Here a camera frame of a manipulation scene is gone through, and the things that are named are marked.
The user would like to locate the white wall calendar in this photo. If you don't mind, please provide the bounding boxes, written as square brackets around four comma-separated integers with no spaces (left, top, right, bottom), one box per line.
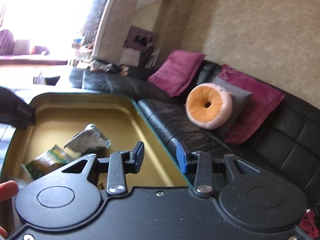
[119,47,140,67]

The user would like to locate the dark grey cushion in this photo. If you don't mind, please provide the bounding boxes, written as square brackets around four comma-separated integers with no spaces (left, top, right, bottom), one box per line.
[210,76,253,135]

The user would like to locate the purple tufted chaise sofa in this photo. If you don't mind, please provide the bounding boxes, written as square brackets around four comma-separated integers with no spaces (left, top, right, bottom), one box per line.
[0,29,68,68]

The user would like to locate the dark wall poster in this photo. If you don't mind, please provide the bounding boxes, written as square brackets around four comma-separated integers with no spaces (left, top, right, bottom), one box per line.
[126,25,158,48]

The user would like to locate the large pink cushion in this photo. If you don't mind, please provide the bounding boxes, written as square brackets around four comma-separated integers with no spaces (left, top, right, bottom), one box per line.
[217,64,286,145]

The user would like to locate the crumpled cloth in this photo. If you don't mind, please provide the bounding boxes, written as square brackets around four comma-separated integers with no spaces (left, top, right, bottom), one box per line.
[89,59,130,77]

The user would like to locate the grey square cushion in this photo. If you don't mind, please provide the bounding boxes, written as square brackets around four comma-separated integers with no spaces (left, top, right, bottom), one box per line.
[13,39,32,55]

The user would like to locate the green snack packet yellow label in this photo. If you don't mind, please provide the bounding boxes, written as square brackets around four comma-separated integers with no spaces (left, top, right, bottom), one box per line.
[21,144,75,182]

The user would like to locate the white slatted panel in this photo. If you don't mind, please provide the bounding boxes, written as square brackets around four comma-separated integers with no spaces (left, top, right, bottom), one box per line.
[33,72,47,85]

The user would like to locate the black leather sofa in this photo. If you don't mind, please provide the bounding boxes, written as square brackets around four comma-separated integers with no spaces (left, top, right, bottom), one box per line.
[69,60,320,205]

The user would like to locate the small white cluttered table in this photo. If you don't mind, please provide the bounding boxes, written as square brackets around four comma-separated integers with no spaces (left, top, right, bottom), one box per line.
[71,37,94,68]

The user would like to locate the orange donut pillow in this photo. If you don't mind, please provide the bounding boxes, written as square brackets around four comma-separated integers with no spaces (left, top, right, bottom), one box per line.
[185,82,234,130]

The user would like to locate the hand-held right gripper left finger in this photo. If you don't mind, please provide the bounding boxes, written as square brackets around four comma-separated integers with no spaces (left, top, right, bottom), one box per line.
[61,141,145,195]

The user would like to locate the green metal tin tray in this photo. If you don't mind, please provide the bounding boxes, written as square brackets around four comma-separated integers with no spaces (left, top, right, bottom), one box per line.
[0,86,194,200]

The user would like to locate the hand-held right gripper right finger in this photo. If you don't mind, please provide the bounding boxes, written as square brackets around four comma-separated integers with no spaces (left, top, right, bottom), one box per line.
[176,142,260,193]

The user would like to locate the leaning picture frames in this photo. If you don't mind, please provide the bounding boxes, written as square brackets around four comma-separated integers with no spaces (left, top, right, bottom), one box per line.
[141,48,160,69]

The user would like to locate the pale green silver snack packet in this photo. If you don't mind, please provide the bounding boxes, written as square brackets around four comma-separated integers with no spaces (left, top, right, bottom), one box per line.
[64,124,112,157]

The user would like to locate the person's left hand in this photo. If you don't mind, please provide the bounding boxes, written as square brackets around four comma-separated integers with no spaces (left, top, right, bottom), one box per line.
[0,180,18,235]

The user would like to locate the red tasselled cloth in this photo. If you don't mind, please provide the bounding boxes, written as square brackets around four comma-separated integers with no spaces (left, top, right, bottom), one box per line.
[299,209,320,239]

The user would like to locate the patterned curtain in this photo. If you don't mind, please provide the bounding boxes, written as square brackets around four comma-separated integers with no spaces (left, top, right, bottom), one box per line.
[82,0,118,45]

